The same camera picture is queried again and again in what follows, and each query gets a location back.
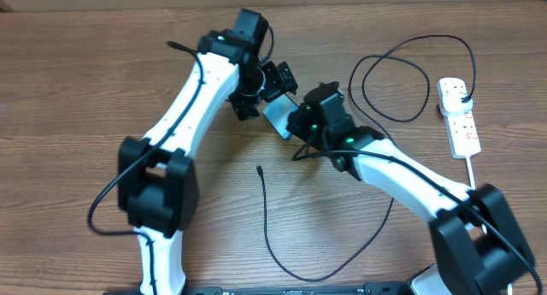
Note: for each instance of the white charger plug adapter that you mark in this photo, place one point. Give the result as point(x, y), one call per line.
point(454, 103)

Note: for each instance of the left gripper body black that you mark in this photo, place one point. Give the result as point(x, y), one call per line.
point(273, 85)

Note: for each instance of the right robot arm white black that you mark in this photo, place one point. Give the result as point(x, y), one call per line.
point(477, 242)

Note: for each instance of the white power strip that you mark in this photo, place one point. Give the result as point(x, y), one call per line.
point(461, 129)

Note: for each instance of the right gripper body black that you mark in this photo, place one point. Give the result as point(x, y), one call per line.
point(305, 127)

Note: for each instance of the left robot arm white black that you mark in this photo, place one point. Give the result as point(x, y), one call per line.
point(158, 185)

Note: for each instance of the smartphone with blue screen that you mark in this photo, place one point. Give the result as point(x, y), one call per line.
point(277, 113)

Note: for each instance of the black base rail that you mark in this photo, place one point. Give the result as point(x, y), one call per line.
point(369, 288)

